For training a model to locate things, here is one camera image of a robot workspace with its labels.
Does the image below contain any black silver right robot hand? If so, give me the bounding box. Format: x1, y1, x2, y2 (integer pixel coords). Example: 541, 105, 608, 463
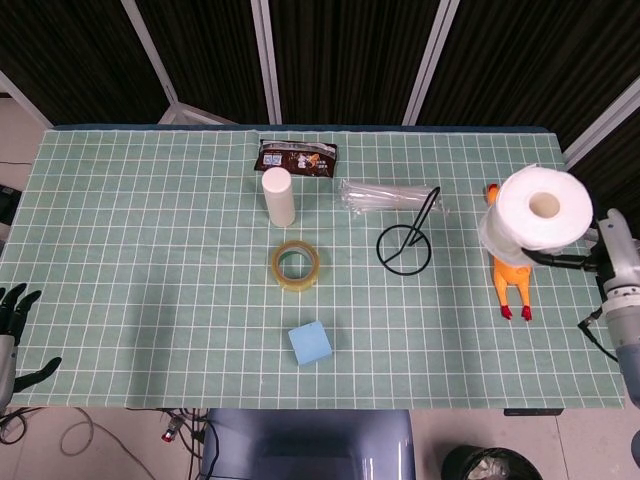
528, 177, 640, 305

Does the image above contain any brown snack packet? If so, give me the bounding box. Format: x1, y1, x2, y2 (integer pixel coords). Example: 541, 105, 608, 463
253, 139, 339, 180

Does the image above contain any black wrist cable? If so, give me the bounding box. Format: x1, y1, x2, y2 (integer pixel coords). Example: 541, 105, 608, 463
577, 308, 621, 362

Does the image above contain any black floor cable bundle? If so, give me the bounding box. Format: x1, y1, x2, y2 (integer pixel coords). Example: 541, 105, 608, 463
0, 406, 46, 446

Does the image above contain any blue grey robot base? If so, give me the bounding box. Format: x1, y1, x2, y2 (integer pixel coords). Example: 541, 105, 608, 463
199, 408, 416, 480

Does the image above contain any green grid tablecloth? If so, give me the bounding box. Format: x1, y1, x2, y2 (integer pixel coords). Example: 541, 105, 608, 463
0, 128, 626, 410

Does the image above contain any white toilet paper roll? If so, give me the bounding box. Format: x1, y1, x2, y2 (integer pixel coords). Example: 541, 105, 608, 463
477, 163, 595, 266

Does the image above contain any yellow rubber chicken toy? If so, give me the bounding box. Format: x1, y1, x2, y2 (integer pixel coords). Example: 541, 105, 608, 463
486, 183, 534, 322

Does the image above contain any white cylinder container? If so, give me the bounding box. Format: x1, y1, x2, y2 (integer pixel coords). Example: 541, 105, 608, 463
261, 168, 296, 228

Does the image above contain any grey floor cable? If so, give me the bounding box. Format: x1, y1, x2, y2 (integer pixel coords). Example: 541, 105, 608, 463
58, 407, 154, 480

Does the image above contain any clear plastic straw pack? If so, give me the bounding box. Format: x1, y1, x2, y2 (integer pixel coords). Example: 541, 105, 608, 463
335, 178, 451, 217

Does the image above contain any clear packing tape roll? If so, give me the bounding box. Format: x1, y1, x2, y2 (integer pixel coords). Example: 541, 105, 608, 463
271, 239, 321, 292

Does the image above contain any red cable connector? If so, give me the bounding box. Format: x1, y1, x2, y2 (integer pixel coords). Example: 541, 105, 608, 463
159, 418, 184, 444

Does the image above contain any dark folding screen white frame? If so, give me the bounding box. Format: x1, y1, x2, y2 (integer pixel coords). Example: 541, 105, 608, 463
0, 0, 640, 226

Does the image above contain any black wire roll holder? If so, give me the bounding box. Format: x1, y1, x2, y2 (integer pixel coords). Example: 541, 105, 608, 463
375, 186, 442, 275

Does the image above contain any light blue foam cube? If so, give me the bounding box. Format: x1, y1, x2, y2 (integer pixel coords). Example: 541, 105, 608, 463
287, 319, 334, 369

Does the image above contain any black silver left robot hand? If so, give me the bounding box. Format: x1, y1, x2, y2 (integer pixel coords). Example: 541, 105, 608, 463
0, 283, 62, 407

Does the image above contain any black trash bin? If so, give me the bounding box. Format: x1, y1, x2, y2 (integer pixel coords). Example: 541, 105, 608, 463
442, 444, 544, 480

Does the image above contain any black device on floor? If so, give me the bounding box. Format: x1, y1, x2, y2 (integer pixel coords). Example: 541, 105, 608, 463
0, 183, 21, 227

